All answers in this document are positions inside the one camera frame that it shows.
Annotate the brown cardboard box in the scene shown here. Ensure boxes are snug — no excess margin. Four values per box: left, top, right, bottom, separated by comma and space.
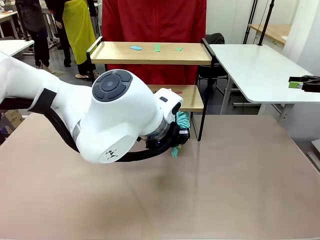
0, 109, 25, 137

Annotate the light wooden desk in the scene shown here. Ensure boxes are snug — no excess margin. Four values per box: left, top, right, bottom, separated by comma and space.
247, 23, 292, 45

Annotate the person in red jacket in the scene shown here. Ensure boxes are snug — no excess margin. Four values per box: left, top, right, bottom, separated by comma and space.
101, 0, 208, 86

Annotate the grey metal rail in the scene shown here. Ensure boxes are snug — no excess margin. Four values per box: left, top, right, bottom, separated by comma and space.
306, 138, 320, 173

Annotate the black stand pole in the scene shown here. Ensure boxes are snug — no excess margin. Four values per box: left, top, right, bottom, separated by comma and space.
258, 0, 276, 46
243, 0, 259, 45

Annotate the white background desk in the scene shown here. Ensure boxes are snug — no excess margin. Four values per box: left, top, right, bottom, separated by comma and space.
0, 9, 21, 40

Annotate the white table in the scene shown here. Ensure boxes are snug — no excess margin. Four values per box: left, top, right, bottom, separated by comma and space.
0, 39, 35, 57

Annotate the black chair with jacket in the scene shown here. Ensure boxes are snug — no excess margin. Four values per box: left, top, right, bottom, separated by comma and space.
198, 32, 230, 88

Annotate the person in yellow apron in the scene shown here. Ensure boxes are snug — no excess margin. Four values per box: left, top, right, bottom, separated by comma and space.
46, 0, 99, 80

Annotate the black braided cable sleeve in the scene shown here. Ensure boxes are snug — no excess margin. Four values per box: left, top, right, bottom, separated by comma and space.
0, 96, 176, 163

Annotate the person in dark clothes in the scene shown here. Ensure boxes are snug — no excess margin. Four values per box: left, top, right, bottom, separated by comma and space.
14, 0, 51, 68

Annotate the teal chenille duster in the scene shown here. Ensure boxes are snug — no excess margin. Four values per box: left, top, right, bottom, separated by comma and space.
170, 110, 193, 160

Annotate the two-tier wooden shelf black frame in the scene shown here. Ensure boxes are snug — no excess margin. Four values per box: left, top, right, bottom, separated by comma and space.
85, 35, 217, 142

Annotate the white table rounded corner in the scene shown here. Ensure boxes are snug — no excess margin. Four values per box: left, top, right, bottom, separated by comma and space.
208, 43, 320, 126

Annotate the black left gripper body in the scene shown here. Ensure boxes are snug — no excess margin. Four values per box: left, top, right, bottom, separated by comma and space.
143, 123, 191, 152

